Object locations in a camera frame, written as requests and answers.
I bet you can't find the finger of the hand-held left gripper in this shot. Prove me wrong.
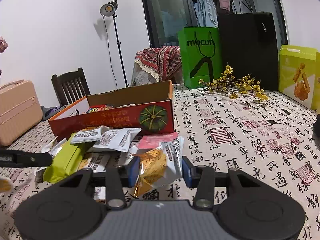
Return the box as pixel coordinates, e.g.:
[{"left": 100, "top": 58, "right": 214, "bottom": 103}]
[{"left": 0, "top": 149, "right": 53, "bottom": 168}]

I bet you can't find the dark wooden chair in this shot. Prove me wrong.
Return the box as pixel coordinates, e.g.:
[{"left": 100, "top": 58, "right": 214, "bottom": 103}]
[{"left": 51, "top": 67, "right": 91, "bottom": 105}]

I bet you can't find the clear golden snack packet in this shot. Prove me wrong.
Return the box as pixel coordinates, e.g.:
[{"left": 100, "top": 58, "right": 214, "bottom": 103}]
[{"left": 134, "top": 148, "right": 168, "bottom": 198}]

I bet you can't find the pink suitcase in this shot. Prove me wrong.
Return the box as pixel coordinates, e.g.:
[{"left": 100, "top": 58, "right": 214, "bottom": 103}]
[{"left": 0, "top": 79, "right": 43, "bottom": 147}]

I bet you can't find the yellow flower branch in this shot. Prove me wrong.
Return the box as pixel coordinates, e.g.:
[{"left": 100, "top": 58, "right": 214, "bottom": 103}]
[{"left": 199, "top": 64, "right": 269, "bottom": 102}]

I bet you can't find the studio light on stand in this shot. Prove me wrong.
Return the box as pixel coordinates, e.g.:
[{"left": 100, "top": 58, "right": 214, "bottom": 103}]
[{"left": 100, "top": 0, "right": 130, "bottom": 88}]

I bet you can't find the yellow-green snack box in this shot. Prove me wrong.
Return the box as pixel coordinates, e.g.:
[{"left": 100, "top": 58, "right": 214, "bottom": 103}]
[{"left": 278, "top": 44, "right": 320, "bottom": 110}]

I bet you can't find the black power cable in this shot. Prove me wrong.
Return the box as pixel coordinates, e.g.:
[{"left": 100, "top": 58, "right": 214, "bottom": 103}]
[{"left": 106, "top": 17, "right": 118, "bottom": 87}]

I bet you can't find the red patterned blanket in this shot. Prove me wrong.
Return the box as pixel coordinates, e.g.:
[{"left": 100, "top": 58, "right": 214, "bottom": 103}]
[{"left": 135, "top": 45, "right": 182, "bottom": 82}]

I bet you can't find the green paper bag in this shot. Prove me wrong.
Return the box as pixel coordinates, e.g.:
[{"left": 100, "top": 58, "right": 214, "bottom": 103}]
[{"left": 177, "top": 27, "right": 223, "bottom": 89}]

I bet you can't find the white black striped snack packet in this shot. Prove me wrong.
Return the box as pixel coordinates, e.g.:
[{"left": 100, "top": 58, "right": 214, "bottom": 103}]
[{"left": 160, "top": 136, "right": 185, "bottom": 180}]

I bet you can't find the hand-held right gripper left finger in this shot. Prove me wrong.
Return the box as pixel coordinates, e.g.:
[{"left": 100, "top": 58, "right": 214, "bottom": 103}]
[{"left": 54, "top": 156, "right": 141, "bottom": 210}]

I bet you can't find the light blue hanging shirt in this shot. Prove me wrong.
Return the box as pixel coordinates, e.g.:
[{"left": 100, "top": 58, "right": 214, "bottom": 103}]
[{"left": 196, "top": 0, "right": 218, "bottom": 28}]

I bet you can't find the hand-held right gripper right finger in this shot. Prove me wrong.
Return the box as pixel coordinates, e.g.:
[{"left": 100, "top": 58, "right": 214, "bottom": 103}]
[{"left": 182, "top": 156, "right": 266, "bottom": 210}]

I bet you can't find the red cardboard box pumpkin print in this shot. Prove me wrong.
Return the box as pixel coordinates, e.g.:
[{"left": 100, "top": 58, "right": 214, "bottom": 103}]
[{"left": 48, "top": 80, "right": 175, "bottom": 142}]

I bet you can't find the dark object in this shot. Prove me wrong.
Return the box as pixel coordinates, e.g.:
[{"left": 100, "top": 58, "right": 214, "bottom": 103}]
[{"left": 311, "top": 114, "right": 320, "bottom": 150}]

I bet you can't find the black paper bag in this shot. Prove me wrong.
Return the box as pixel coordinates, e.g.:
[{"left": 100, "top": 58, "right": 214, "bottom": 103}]
[{"left": 217, "top": 0, "right": 280, "bottom": 92}]

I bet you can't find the pink snack packet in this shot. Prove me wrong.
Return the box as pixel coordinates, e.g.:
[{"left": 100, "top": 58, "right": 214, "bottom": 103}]
[{"left": 137, "top": 133, "right": 179, "bottom": 150}]

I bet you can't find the dark framed glass door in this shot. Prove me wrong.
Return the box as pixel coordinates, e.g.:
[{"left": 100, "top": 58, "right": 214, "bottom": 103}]
[{"left": 139, "top": 0, "right": 290, "bottom": 53}]

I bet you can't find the pile of white snack packets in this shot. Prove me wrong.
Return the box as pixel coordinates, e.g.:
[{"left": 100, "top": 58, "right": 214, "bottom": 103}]
[{"left": 35, "top": 126, "right": 142, "bottom": 203}]

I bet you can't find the chair draped with patterned cloths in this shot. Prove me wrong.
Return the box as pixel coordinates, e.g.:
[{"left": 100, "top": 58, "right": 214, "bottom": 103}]
[{"left": 131, "top": 62, "right": 184, "bottom": 88}]

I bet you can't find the grey purple cloth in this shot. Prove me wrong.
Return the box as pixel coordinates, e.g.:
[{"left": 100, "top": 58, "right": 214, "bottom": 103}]
[{"left": 40, "top": 105, "right": 68, "bottom": 120}]

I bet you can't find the green snack packet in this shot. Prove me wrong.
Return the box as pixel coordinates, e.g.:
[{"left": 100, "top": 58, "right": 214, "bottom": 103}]
[{"left": 42, "top": 140, "right": 88, "bottom": 183}]

